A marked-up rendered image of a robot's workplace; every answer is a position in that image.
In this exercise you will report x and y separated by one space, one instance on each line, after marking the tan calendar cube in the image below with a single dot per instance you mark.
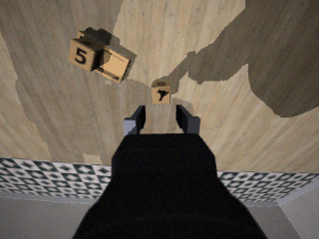
161 92
85 54

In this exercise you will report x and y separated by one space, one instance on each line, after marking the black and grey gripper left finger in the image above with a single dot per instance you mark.
136 122

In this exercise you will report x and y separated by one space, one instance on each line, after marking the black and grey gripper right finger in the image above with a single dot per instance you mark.
186 121

